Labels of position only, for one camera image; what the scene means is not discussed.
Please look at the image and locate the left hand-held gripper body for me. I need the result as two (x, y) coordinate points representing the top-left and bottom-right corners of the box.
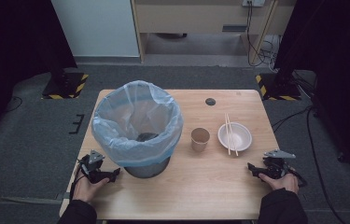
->
(78, 149), (110, 184)

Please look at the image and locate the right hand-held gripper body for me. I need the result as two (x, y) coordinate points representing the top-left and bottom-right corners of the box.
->
(262, 149), (297, 180)

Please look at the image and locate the grey metal trash bin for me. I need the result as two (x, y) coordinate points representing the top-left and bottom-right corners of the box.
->
(123, 156), (172, 179)

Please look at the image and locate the trash bin with plastic bag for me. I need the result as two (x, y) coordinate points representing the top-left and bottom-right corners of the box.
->
(91, 79), (185, 168)

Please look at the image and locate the white bowl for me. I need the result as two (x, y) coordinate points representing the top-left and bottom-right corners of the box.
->
(217, 121), (253, 152)

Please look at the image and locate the wooden chopstick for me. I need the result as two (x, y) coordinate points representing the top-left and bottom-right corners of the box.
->
(226, 113), (239, 157)
(224, 113), (231, 156)

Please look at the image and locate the person's right hand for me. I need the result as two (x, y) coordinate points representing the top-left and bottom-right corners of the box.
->
(258, 172), (300, 196)

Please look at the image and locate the person's left hand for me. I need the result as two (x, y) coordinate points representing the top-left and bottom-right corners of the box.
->
(72, 174), (111, 205)

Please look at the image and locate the dark crumpled object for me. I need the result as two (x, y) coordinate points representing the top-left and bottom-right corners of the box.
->
(136, 132), (161, 143)

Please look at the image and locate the brown paper cup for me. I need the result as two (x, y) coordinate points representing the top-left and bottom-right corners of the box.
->
(190, 127), (211, 153)

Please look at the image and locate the striped black stand base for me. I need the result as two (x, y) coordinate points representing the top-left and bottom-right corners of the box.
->
(255, 72), (302, 102)
(41, 72), (90, 101)

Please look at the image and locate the black curtain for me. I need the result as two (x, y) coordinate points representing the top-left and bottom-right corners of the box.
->
(0, 0), (78, 147)
(273, 0), (350, 185)

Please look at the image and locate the light wooden desk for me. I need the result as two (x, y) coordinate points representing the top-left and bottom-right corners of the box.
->
(131, 0), (298, 67)

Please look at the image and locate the left hand-held gripper cable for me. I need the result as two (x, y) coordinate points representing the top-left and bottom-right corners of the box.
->
(69, 158), (86, 201)

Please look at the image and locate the hand-held gripper cable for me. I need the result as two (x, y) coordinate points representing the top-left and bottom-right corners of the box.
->
(288, 167), (309, 189)
(69, 158), (86, 201)

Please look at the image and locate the right hand-held gripper cable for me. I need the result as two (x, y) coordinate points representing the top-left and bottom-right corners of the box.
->
(288, 167), (309, 189)

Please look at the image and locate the black floor cable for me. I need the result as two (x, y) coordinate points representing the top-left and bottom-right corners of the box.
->
(271, 105), (315, 133)
(306, 106), (348, 224)
(5, 95), (24, 114)

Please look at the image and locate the bundle of white cables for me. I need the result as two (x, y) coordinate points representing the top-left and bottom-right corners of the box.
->
(259, 35), (282, 64)

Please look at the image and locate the black hanging cable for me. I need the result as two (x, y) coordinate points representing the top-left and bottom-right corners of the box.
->
(245, 1), (277, 68)

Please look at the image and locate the grey wall socket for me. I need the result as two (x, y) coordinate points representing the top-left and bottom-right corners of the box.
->
(242, 0), (266, 8)

